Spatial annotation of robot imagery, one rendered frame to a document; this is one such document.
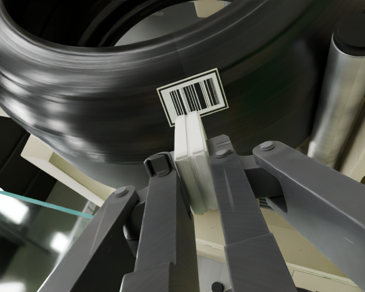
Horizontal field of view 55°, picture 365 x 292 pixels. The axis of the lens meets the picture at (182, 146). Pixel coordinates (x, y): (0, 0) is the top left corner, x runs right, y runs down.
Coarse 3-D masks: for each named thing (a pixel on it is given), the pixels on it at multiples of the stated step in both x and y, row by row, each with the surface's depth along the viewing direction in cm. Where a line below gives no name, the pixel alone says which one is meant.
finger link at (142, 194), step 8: (176, 168) 16; (144, 192) 15; (184, 192) 15; (144, 200) 14; (184, 200) 15; (136, 208) 14; (144, 208) 14; (136, 216) 14; (128, 224) 14; (136, 224) 14; (128, 232) 14; (136, 232) 14
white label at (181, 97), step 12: (204, 72) 33; (216, 72) 33; (180, 84) 33; (192, 84) 33; (204, 84) 33; (216, 84) 33; (168, 96) 33; (180, 96) 33; (192, 96) 33; (204, 96) 34; (216, 96) 34; (168, 108) 34; (180, 108) 34; (192, 108) 34; (204, 108) 34; (216, 108) 34; (168, 120) 34
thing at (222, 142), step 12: (216, 144) 17; (228, 144) 17; (240, 156) 15; (252, 156) 15; (252, 168) 14; (252, 180) 14; (264, 180) 14; (276, 180) 14; (264, 192) 14; (276, 192) 14
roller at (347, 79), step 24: (336, 24) 32; (360, 24) 31; (336, 48) 32; (360, 48) 30; (336, 72) 34; (360, 72) 33; (336, 96) 37; (360, 96) 37; (336, 120) 41; (312, 144) 50; (336, 144) 46
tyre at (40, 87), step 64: (0, 0) 43; (64, 0) 70; (128, 0) 78; (192, 0) 78; (256, 0) 34; (320, 0) 34; (0, 64) 40; (64, 64) 36; (128, 64) 35; (192, 64) 33; (256, 64) 34; (320, 64) 36; (64, 128) 38; (128, 128) 35; (256, 128) 38
